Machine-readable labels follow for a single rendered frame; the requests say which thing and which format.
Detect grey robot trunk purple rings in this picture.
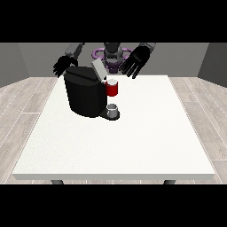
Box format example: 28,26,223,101
91,43,134,74

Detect pale grey machine lid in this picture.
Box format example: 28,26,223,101
90,58,108,81

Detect small grey cup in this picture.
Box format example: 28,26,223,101
106,103,120,119

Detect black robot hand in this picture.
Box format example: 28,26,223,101
52,54,80,79
119,45,152,80

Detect red pod holder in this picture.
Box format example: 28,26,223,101
105,80,120,98

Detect black coffee machine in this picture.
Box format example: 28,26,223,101
63,66,121,121

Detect grey coffee pod pale top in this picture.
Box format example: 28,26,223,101
106,78,119,86

